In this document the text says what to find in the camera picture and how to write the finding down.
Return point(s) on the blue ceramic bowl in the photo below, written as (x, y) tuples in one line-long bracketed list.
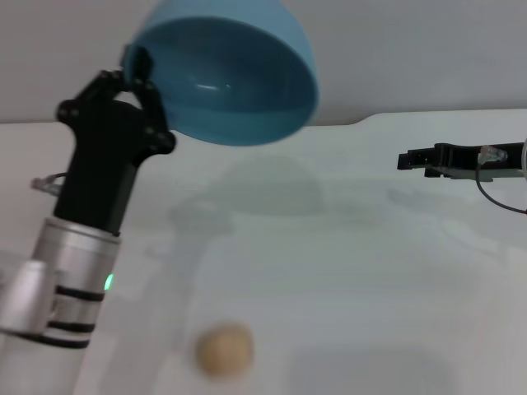
[(230, 82)]

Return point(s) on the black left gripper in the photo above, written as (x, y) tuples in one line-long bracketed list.
[(103, 164)]

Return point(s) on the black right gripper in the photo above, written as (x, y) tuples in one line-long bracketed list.
[(473, 162)]

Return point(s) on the beige egg yolk pastry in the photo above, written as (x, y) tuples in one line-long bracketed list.
[(224, 349)]

